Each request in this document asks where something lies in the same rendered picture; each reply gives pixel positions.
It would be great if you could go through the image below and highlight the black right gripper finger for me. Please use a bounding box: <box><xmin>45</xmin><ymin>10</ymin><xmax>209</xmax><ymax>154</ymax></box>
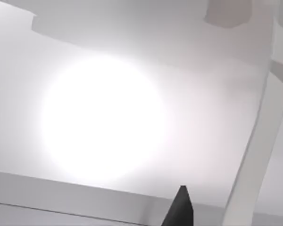
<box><xmin>161</xmin><ymin>185</ymin><xmax>194</xmax><ymax>226</ymax></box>

